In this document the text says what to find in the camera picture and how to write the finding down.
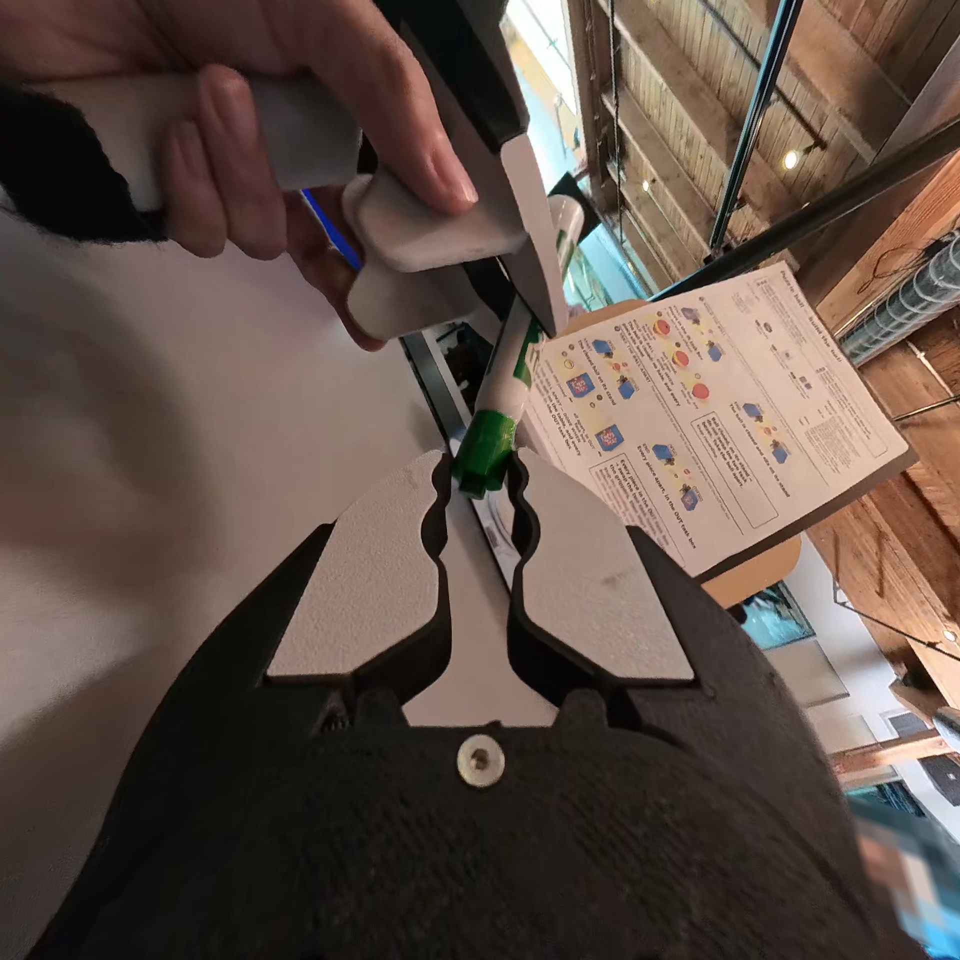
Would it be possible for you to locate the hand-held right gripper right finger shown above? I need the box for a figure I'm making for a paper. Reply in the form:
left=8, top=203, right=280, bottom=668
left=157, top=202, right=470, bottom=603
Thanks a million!
left=507, top=447, right=699, bottom=710

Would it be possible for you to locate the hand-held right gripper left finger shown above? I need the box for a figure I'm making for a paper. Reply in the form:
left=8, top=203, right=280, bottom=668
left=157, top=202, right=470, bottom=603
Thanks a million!
left=264, top=447, right=456, bottom=708

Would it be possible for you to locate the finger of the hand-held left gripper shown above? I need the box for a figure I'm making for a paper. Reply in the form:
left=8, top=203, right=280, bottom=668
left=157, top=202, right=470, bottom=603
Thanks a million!
left=497, top=133, right=570, bottom=340

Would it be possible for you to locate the green dry erase marker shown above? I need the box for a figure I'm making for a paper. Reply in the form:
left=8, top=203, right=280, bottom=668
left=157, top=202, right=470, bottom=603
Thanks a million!
left=449, top=192, right=588, bottom=501

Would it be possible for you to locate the person's left hand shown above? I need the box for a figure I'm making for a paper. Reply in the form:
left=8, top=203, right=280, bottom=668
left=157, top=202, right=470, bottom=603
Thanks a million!
left=0, top=0, right=481, bottom=354

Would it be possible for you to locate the wooden document stand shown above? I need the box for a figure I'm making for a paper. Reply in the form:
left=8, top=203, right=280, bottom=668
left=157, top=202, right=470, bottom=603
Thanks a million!
left=551, top=296, right=921, bottom=610

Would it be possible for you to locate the printed instruction sheet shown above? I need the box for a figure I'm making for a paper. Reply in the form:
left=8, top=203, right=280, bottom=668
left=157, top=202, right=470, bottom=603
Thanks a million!
left=519, top=260, right=911, bottom=580

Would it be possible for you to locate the teal metal rod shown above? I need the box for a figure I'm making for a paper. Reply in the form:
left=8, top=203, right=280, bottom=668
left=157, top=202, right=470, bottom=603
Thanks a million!
left=708, top=0, right=805, bottom=252

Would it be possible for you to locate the black metal beam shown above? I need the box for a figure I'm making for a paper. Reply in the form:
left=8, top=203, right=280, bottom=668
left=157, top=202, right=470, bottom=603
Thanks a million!
left=651, top=112, right=960, bottom=303

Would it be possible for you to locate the silver ventilation duct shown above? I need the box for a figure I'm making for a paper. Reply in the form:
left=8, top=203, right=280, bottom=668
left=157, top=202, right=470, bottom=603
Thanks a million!
left=838, top=232, right=960, bottom=366

